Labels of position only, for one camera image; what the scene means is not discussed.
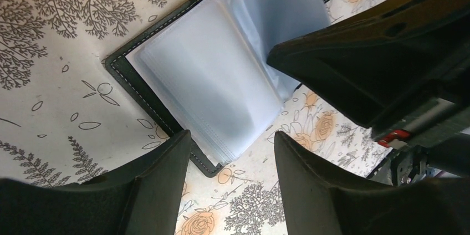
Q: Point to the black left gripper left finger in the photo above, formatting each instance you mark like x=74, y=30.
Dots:
x=140, y=197

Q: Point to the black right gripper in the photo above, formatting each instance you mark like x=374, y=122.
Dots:
x=400, y=68

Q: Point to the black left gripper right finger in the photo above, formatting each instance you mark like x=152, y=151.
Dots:
x=322, y=198

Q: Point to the black leather card holder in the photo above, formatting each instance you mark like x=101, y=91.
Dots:
x=203, y=68

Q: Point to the floral patterned table mat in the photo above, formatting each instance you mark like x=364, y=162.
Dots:
x=65, y=120

